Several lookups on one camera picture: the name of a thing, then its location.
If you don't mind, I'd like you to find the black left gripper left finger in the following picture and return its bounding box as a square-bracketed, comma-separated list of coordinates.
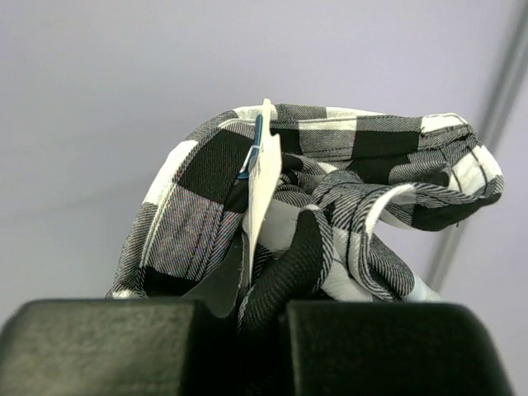
[1, 238, 246, 395]

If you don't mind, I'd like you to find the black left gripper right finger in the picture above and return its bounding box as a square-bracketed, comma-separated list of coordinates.
[277, 300, 514, 396]

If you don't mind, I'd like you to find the black white checkered shirt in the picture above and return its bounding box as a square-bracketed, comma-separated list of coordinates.
[107, 104, 504, 337]

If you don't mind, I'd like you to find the white paper clothing tag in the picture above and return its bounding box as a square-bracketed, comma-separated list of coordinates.
[243, 98, 282, 285]

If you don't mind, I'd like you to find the right aluminium frame post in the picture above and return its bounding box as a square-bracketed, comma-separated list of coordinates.
[424, 24, 528, 290]

